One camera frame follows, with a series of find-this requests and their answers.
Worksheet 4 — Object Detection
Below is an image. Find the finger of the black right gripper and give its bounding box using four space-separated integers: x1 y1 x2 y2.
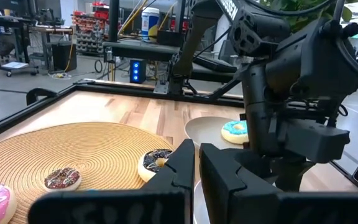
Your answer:
271 119 351 192
227 148 277 189

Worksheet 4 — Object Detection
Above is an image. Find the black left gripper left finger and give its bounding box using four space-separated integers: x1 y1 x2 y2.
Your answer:
27 138 196 224

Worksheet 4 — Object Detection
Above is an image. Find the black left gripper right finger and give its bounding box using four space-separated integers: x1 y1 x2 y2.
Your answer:
199 142 358 224

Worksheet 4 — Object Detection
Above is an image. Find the large blue frosted donut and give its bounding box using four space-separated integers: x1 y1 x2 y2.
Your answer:
221 120 250 145

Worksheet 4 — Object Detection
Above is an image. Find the large dark chocolate donut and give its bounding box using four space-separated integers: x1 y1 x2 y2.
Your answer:
137 149 174 183

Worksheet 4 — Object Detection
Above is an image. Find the small brown chocolate donut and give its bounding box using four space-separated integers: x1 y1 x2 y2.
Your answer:
44 167 83 192

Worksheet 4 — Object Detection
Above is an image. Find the white round plate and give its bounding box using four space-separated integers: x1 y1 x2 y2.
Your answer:
193 179 211 224

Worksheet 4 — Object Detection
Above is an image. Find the beige round plate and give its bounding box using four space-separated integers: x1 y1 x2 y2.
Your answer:
184 116 250 150

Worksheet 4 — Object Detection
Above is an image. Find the green potted plant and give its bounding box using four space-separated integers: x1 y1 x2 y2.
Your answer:
258 0 358 34

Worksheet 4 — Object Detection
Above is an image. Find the round woven straw mat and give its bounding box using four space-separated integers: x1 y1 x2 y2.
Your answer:
0 121 177 224

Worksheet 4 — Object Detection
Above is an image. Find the black tower with blue LEDs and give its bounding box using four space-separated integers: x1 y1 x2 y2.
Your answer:
129 58 147 84

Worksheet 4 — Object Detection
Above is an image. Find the dark grey equipment cart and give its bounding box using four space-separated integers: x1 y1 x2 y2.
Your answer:
103 0 239 83

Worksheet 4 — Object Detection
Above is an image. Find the white blue lidded canister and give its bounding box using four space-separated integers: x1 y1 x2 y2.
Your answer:
140 6 160 43

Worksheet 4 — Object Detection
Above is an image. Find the black cabinet box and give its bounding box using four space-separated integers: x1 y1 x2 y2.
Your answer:
51 42 78 73

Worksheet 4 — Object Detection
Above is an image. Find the red parts bin rack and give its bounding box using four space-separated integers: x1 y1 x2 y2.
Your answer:
71 1 110 57

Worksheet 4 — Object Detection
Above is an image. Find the white paper sheet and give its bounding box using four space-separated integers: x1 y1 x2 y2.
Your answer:
1 61 30 70

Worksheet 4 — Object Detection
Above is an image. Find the black aluminium rig frame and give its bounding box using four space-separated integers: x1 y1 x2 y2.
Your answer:
0 79 358 191

